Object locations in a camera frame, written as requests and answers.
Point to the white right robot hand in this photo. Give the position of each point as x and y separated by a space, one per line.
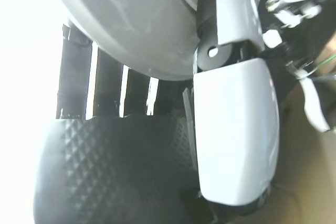
118 169

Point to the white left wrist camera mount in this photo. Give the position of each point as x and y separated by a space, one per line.
287 14

